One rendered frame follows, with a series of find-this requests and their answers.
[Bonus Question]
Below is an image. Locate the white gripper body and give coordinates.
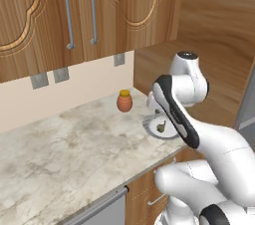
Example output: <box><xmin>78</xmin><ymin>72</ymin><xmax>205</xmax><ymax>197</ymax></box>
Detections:
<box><xmin>146</xmin><ymin>90</ymin><xmax>161</xmax><ymax>114</ymax></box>

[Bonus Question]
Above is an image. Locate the grey round plate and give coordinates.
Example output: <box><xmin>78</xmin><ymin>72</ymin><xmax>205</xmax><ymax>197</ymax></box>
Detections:
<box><xmin>141</xmin><ymin>112</ymin><xmax>180</xmax><ymax>141</ymax></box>

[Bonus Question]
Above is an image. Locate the olive green food piece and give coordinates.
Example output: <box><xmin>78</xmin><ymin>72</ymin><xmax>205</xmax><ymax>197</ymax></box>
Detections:
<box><xmin>155</xmin><ymin>119</ymin><xmax>167</xmax><ymax>134</ymax></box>

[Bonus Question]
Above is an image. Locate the brown jar with yellow lid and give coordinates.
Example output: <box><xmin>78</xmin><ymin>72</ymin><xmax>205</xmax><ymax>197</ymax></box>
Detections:
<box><xmin>116</xmin><ymin>89</ymin><xmax>133</xmax><ymax>113</ymax></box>

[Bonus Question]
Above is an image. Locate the grey fridge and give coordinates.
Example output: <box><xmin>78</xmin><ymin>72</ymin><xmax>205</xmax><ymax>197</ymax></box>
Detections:
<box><xmin>233</xmin><ymin>68</ymin><xmax>255</xmax><ymax>145</ymax></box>

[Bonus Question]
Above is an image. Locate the wooden drawer front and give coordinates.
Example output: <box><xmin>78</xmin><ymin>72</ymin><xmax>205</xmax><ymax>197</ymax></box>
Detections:
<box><xmin>126</xmin><ymin>146</ymin><xmax>205</xmax><ymax>225</ymax></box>

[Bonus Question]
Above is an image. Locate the wooden cupboard door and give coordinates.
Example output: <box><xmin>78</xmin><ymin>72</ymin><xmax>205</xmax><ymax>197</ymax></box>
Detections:
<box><xmin>0</xmin><ymin>0</ymin><xmax>86</xmax><ymax>85</ymax></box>
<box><xmin>75</xmin><ymin>0</ymin><xmax>185</xmax><ymax>63</ymax></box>

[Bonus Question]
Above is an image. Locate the tall wooden cabinet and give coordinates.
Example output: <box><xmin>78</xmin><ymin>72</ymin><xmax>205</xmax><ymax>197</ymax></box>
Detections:
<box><xmin>132</xmin><ymin>0</ymin><xmax>255</xmax><ymax>128</ymax></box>

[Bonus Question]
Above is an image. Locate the grey dishwasher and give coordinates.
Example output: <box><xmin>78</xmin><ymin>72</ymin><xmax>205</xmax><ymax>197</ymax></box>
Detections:
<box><xmin>61</xmin><ymin>185</ymin><xmax>130</xmax><ymax>225</ymax></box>

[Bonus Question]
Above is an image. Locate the grey wall socket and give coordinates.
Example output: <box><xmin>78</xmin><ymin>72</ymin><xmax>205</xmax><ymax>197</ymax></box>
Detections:
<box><xmin>30</xmin><ymin>72</ymin><xmax>50</xmax><ymax>91</ymax></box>
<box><xmin>53</xmin><ymin>67</ymin><xmax>71</xmax><ymax>85</ymax></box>
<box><xmin>113</xmin><ymin>52</ymin><xmax>127</xmax><ymax>68</ymax></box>

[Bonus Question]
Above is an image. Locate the white drawer handle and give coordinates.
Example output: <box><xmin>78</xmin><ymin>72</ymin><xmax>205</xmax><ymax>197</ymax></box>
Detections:
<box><xmin>146</xmin><ymin>192</ymin><xmax>167</xmax><ymax>207</ymax></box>

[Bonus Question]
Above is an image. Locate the grey cupboard door handle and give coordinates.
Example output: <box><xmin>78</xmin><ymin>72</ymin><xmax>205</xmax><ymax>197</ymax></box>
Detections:
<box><xmin>85</xmin><ymin>0</ymin><xmax>99</xmax><ymax>46</ymax></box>
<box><xmin>57</xmin><ymin>0</ymin><xmax>77</xmax><ymax>51</ymax></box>

